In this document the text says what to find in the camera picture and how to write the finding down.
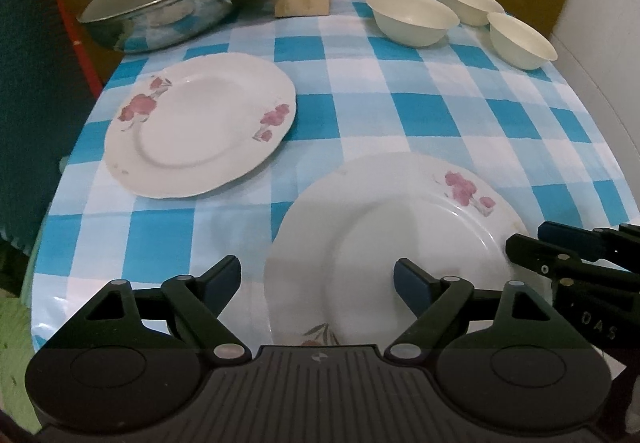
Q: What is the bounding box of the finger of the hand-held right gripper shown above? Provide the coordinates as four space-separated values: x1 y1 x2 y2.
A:
505 233 601 286
537 220 640 266

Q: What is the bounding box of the teal green cloth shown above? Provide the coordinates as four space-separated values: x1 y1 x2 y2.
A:
0 0 103 254

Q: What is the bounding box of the large cream bowl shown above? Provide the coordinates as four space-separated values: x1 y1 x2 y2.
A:
365 0 460 48

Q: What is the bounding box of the metal pot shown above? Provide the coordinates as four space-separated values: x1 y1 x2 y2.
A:
80 0 239 55

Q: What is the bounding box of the small cream bowl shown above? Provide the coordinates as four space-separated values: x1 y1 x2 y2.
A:
436 0 506 27
487 12 558 70

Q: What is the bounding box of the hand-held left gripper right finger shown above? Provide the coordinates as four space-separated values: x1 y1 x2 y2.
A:
393 258 573 362

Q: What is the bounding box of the blue white checked tablecloth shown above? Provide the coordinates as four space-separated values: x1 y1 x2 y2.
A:
30 0 640 354

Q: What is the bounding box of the red strip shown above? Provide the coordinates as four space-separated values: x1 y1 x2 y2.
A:
69 13 104 99

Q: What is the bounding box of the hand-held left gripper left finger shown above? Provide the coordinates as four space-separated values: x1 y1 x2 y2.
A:
65 254 252 364

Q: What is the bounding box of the white floral plate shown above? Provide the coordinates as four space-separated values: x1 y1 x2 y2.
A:
104 52 298 199
264 152 533 349

